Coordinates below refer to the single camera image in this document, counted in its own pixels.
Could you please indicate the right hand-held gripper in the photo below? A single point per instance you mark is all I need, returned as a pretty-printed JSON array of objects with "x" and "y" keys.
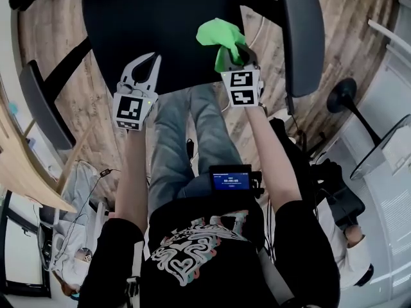
[{"x": 242, "y": 87}]

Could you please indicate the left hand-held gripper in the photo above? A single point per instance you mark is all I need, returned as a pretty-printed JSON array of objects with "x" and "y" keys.
[{"x": 130, "y": 109}]

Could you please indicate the green cloth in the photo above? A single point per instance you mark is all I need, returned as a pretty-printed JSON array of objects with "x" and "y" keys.
[{"x": 218, "y": 34}]

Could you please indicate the black office chair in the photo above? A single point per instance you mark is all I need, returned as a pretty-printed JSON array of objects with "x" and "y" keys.
[{"x": 154, "y": 27}]

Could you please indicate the person's left forearm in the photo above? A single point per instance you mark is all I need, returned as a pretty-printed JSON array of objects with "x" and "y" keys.
[{"x": 135, "y": 172}]

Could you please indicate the person's right forearm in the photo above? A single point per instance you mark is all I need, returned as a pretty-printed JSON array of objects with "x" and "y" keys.
[{"x": 273, "y": 159}]

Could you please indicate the person's blue jeans legs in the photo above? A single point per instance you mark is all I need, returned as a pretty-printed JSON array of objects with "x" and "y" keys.
[{"x": 180, "y": 146}]

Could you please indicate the black device with blue screen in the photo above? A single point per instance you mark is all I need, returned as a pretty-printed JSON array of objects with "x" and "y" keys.
[{"x": 230, "y": 181}]

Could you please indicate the small teal object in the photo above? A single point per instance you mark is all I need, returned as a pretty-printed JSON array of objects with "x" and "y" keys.
[{"x": 14, "y": 108}]

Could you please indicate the wooden desk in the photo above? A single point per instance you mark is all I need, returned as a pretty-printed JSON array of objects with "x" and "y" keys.
[{"x": 22, "y": 172}]

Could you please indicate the round glass table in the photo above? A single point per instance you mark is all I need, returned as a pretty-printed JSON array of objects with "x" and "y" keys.
[{"x": 385, "y": 146}]

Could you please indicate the person's black printed t-shirt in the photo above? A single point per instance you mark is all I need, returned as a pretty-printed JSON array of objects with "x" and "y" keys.
[{"x": 208, "y": 268}]

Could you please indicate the black pedestal stand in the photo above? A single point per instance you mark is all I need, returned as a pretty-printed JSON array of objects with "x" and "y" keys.
[{"x": 345, "y": 93}]

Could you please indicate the black mount bracket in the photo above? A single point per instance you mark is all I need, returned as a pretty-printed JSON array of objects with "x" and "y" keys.
[{"x": 257, "y": 184}]

